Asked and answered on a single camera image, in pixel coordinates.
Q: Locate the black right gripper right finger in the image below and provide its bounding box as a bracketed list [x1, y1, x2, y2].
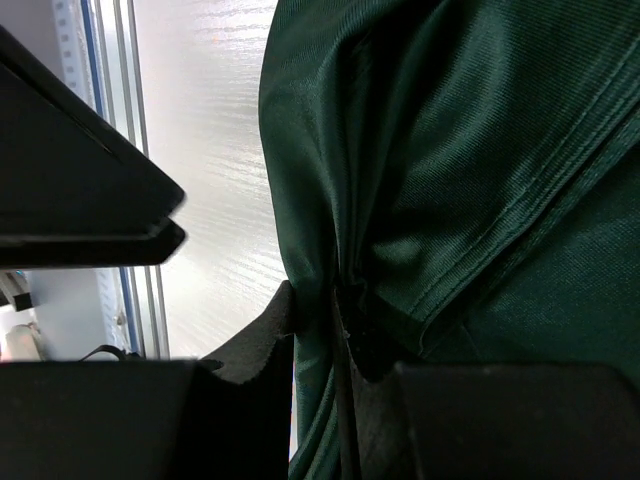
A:
[332, 290, 639, 479]

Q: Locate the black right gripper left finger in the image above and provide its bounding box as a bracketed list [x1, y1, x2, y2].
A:
[1, 282, 294, 479]

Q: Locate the dark green cloth napkin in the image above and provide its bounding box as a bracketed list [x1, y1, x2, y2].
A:
[259, 1, 639, 479]

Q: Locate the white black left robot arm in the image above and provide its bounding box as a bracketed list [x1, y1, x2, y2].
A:
[1, 30, 186, 270]

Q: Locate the aluminium mounting rail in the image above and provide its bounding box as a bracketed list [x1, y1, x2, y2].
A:
[79, 0, 171, 361]

